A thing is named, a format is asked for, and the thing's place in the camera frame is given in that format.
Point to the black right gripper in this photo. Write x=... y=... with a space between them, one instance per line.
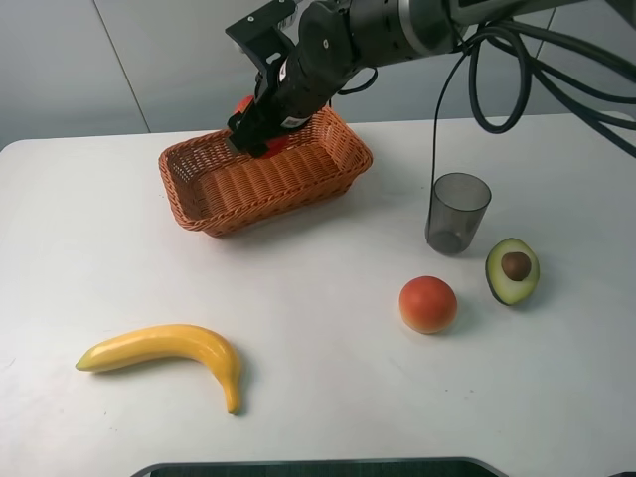
x=326 y=56

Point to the grey translucent plastic cup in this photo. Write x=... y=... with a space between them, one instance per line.
x=458 y=202

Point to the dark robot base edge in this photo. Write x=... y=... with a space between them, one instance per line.
x=355 y=468

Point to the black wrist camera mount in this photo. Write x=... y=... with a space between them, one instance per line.
x=259 y=36

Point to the orange wicker basket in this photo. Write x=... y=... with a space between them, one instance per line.
x=212 y=190

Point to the yellow banana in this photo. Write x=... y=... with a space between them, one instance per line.
x=171 y=341

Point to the red apple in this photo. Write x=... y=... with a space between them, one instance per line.
x=272 y=146

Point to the halved avocado with pit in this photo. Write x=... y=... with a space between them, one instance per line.
x=512 y=271

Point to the orange peach fruit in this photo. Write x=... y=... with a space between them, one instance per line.
x=427 y=305

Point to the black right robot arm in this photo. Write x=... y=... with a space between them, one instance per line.
x=402 y=31

